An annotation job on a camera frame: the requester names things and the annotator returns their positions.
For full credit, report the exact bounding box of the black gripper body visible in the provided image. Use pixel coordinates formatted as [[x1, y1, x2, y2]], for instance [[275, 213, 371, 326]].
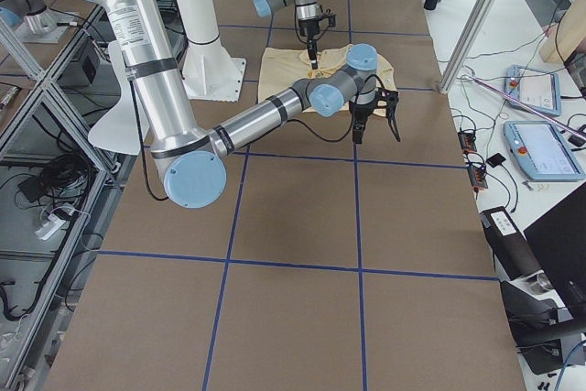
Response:
[[297, 15, 336, 41], [349, 88, 398, 125]]

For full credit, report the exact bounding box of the cream yellow long-sleeve shirt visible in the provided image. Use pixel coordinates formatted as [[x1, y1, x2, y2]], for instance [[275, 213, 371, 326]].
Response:
[[249, 44, 396, 127]]

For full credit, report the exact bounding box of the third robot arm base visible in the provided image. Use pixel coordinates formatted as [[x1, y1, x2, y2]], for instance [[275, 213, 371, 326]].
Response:
[[1, 0, 65, 44]]

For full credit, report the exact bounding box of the far blue teach pendant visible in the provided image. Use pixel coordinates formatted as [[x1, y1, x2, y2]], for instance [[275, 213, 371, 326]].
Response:
[[504, 65, 561, 116]]

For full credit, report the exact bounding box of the blue teach pendant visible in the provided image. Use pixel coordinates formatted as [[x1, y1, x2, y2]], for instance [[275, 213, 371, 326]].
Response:
[[504, 65, 561, 116], [504, 121, 585, 182]]

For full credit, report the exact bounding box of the near blue teach pendant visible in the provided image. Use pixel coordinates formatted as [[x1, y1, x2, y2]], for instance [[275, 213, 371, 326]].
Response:
[[504, 121, 585, 182]]

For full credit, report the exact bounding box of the white chair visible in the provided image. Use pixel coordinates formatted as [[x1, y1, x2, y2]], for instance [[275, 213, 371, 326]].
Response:
[[88, 40, 140, 156]]

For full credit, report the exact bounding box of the black monitor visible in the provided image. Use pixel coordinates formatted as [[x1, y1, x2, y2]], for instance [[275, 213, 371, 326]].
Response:
[[524, 185, 586, 317]]

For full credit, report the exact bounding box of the metal stick green handle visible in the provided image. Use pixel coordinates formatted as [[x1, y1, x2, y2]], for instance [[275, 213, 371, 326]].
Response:
[[461, 74, 586, 141]]

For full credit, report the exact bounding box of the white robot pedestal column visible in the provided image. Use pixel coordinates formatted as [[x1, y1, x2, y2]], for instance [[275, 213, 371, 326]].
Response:
[[176, 0, 246, 102]]

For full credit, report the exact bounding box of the aluminium frame post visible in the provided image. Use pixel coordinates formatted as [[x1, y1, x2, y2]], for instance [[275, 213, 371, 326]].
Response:
[[439, 0, 495, 93]]

